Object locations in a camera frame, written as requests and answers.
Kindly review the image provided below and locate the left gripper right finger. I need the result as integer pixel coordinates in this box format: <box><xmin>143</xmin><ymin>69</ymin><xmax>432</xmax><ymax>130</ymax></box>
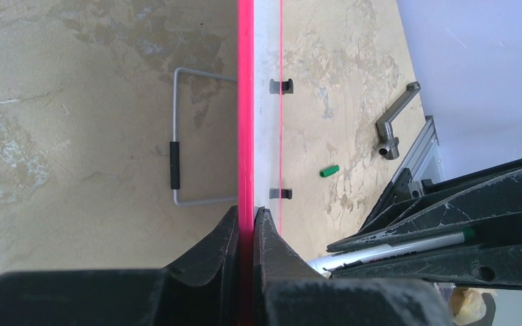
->
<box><xmin>254</xmin><ymin>208</ymin><xmax>453</xmax><ymax>325</ymax></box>

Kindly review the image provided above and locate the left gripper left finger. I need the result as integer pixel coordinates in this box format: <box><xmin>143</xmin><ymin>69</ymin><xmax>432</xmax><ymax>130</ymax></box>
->
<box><xmin>0</xmin><ymin>206</ymin><xmax>239</xmax><ymax>325</ymax></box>

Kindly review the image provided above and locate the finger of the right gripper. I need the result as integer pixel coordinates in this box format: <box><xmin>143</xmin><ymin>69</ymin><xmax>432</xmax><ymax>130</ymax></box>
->
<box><xmin>332</xmin><ymin>244</ymin><xmax>522</xmax><ymax>288</ymax></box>

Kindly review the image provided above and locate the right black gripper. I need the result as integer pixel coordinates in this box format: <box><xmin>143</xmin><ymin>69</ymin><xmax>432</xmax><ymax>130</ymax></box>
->
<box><xmin>327</xmin><ymin>159</ymin><xmax>522</xmax><ymax>253</ymax></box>

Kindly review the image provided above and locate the green white marker pen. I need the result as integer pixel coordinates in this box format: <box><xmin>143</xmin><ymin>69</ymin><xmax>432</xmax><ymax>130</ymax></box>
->
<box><xmin>307</xmin><ymin>228</ymin><xmax>476</xmax><ymax>274</ymax></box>

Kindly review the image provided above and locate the red-framed whiteboard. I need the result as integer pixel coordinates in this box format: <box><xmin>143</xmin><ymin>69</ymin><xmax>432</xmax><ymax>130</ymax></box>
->
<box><xmin>237</xmin><ymin>1</ymin><xmax>283</xmax><ymax>325</ymax></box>

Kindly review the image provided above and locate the green marker cap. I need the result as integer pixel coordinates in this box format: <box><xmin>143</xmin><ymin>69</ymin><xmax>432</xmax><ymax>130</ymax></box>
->
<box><xmin>319</xmin><ymin>165</ymin><xmax>340</xmax><ymax>178</ymax></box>

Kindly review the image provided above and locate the black whiteboard clip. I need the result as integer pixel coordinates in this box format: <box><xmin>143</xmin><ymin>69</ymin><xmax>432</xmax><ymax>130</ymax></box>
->
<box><xmin>269</xmin><ymin>188</ymin><xmax>293</xmax><ymax>200</ymax></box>
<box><xmin>269</xmin><ymin>78</ymin><xmax>294</xmax><ymax>94</ymax></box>

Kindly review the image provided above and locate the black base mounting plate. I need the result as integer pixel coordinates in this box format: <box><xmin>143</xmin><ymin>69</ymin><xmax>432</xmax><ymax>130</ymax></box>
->
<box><xmin>359</xmin><ymin>168</ymin><xmax>426</xmax><ymax>234</ymax></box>

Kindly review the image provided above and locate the aluminium frame rail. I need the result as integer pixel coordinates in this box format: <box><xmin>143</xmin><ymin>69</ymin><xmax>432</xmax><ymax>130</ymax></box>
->
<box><xmin>391</xmin><ymin>115</ymin><xmax>445</xmax><ymax>183</ymax></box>

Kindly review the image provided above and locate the grey metal crank handle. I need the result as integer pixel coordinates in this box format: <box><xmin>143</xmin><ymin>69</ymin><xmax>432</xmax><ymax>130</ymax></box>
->
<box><xmin>375</xmin><ymin>81</ymin><xmax>421</xmax><ymax>161</ymax></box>

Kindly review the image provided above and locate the grey wire whiteboard stand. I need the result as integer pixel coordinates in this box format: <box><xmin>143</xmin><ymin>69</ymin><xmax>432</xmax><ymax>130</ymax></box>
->
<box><xmin>169</xmin><ymin>67</ymin><xmax>239</xmax><ymax>207</ymax></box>

